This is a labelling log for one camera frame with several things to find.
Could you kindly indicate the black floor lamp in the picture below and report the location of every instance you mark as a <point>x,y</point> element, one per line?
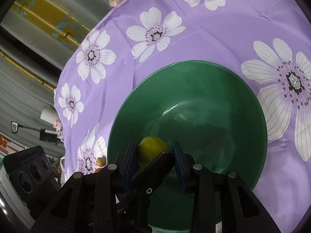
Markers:
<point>45,135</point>

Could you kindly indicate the yellow green lime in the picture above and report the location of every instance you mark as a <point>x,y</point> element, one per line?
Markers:
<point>150,147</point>

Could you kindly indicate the black tracking camera box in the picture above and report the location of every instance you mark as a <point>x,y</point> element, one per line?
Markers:
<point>28,185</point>

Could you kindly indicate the purple floral tablecloth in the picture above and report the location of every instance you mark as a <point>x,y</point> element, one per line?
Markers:
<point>266,42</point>

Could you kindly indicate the tan longan fruit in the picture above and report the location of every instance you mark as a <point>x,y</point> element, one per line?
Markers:
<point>101,161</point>

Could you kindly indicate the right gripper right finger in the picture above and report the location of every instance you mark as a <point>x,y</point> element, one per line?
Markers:
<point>241,210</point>

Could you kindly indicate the green plastic bowl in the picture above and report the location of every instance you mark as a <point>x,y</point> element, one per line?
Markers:
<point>207,108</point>

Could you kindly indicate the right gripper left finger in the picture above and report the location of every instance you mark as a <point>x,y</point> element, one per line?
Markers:
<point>87,203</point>

